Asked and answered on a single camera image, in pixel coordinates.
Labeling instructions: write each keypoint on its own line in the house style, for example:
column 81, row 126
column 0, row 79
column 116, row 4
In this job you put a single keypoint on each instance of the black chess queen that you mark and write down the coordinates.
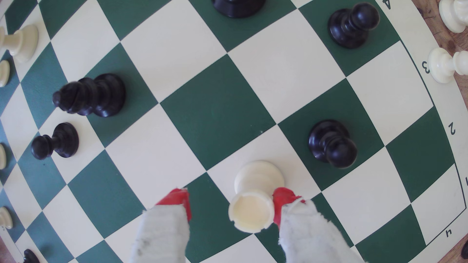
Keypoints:
column 237, row 6

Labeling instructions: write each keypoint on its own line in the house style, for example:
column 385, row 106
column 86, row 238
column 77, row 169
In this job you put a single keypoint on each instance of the tall cream chess piece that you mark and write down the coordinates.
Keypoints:
column 22, row 43

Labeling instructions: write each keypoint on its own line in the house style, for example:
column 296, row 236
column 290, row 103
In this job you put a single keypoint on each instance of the white pawn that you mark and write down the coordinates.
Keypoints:
column 252, row 210

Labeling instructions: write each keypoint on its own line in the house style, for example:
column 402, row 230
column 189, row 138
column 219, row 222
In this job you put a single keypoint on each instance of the black chess pawn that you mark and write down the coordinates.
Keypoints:
column 60, row 140
column 349, row 27
column 465, row 250
column 30, row 257
column 331, row 142

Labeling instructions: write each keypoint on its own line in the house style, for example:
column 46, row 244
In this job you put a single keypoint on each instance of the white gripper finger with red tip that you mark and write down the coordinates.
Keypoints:
column 307, row 237
column 162, row 233

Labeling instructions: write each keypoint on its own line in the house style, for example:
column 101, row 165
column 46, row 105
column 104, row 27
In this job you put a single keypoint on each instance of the black chess bishop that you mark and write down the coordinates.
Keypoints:
column 95, row 95

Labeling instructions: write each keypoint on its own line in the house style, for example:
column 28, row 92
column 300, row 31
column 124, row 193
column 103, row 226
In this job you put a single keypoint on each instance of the cream chess pawn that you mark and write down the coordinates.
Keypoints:
column 3, row 73
column 453, row 14
column 4, row 218
column 2, row 157
column 442, row 65

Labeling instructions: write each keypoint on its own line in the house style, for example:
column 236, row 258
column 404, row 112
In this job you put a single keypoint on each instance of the green cream chess mat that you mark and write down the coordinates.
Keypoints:
column 217, row 109

